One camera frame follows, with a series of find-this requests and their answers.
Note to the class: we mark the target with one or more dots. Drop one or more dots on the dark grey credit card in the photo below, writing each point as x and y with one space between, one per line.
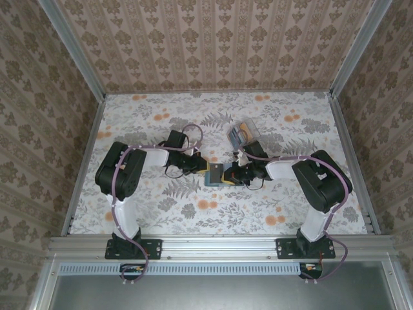
215 170

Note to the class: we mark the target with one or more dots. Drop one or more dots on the teal leather card holder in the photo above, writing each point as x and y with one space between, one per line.
213 181

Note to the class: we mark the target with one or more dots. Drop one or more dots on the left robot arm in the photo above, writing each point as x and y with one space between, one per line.
119 171

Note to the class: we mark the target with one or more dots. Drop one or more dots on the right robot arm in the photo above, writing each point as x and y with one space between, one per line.
322 181

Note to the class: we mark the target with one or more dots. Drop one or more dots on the blue credit card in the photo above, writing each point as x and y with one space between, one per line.
242 137

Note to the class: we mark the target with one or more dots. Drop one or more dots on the teal line-pattern credit card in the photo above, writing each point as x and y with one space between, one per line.
235 135

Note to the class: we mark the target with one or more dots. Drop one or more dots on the clear plastic card box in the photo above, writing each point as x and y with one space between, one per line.
255 130

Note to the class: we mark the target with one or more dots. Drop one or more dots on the orange credit card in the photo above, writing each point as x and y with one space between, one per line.
246 129

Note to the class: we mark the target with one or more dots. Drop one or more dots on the floral patterned table cover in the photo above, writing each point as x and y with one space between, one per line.
161 113

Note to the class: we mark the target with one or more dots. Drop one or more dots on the grey metal cabinet panel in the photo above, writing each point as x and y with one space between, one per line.
209 294

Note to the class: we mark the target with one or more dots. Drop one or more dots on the small electronics board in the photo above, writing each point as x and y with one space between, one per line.
132 269
311 268

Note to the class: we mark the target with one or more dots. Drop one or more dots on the aluminium frame rail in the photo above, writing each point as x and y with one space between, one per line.
219 247

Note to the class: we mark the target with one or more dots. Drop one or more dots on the aluminium side rail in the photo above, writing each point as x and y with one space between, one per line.
344 129
84 161

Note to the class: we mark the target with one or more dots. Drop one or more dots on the aluminium frame post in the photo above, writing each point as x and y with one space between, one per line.
77 48
357 48

